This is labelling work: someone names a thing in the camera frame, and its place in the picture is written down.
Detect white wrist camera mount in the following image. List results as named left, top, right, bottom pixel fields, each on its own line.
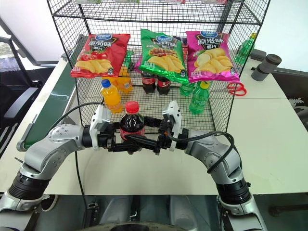
left=161, top=100, right=183, bottom=152
left=89, top=104, right=112, bottom=151

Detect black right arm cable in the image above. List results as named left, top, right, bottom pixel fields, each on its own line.
left=166, top=127, right=236, bottom=174

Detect yellow-capped green soda bottle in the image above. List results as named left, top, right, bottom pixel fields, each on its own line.
left=234, top=33, right=257, bottom=64
left=189, top=81, right=211, bottom=115

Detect silver robot body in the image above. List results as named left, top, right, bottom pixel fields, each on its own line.
left=99, top=194, right=218, bottom=231

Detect dark purple snack bag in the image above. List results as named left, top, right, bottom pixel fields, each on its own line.
left=173, top=35, right=190, bottom=49

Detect grey rolled cylinder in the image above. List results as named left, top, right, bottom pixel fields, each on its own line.
left=251, top=53, right=282, bottom=81

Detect green potato chips bag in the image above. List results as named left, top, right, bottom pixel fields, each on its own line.
left=138, top=28, right=190, bottom=85

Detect red potato chips bag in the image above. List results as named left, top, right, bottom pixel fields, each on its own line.
left=70, top=33, right=131, bottom=79

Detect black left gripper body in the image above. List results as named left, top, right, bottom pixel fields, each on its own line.
left=97, top=121, right=121, bottom=153

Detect black wire mesh rack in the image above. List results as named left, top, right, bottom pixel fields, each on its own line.
left=46, top=0, right=271, bottom=135

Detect red-capped cola bottle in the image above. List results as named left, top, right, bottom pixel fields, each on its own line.
left=119, top=100, right=146, bottom=155

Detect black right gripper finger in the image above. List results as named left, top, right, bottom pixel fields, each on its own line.
left=125, top=134, right=159, bottom=149
left=143, top=116, right=165, bottom=127

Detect blue-capped orange soda bottle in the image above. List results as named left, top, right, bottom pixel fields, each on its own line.
left=100, top=78, right=124, bottom=114

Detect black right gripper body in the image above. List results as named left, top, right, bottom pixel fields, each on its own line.
left=154, top=119, right=175, bottom=156

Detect black mat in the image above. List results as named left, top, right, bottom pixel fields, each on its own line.
left=271, top=67, right=308, bottom=132

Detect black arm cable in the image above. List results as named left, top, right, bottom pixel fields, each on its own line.
left=166, top=127, right=236, bottom=174
left=51, top=102, right=106, bottom=217

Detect black box device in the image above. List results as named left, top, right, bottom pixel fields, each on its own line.
left=249, top=49, right=267, bottom=62

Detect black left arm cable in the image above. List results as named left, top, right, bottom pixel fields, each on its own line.
left=51, top=102, right=106, bottom=217

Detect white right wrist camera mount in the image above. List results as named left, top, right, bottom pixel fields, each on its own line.
left=161, top=100, right=183, bottom=152

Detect magenta potato chips bag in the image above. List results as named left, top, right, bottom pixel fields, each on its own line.
left=185, top=30, right=241, bottom=84

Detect small green bottle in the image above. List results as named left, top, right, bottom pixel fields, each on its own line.
left=124, top=50, right=134, bottom=72

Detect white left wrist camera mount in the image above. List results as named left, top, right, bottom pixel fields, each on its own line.
left=89, top=104, right=112, bottom=151

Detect red scissors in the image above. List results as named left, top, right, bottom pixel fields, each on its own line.
left=226, top=81, right=248, bottom=97

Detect green conveyor belt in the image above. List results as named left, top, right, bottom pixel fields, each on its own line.
left=16, top=35, right=84, bottom=152

